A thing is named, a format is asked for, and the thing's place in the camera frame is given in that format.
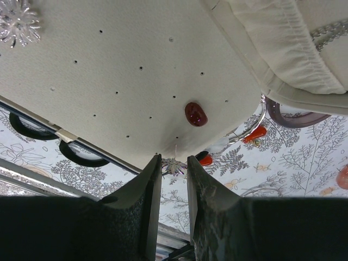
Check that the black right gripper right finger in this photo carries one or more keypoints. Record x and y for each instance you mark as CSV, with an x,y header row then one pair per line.
x,y
226,226

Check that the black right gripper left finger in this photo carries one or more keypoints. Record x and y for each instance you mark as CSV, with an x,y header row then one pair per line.
x,y
120,226

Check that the crystal flower earring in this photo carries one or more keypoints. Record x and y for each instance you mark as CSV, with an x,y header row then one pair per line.
x,y
172,166

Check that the red bead earring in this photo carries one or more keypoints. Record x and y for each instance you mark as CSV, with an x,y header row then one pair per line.
x,y
195,114

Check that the orange bangle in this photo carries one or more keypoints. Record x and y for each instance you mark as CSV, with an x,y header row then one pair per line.
x,y
342,177

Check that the cream navy jewelry box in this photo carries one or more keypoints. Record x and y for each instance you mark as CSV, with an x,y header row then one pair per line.
x,y
115,76

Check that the silver hoop bangle right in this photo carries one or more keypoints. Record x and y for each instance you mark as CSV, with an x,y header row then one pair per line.
x,y
265,190

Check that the orange drop earring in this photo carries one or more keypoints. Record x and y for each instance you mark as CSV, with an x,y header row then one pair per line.
x,y
206,161
254,137

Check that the floral patterned tablecloth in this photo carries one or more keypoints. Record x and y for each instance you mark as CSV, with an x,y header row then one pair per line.
x,y
304,160

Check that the dark purple bangle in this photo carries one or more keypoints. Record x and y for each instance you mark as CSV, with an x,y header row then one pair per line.
x,y
301,121

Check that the silver flower stud in box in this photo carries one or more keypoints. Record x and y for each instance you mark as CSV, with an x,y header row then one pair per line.
x,y
20,24

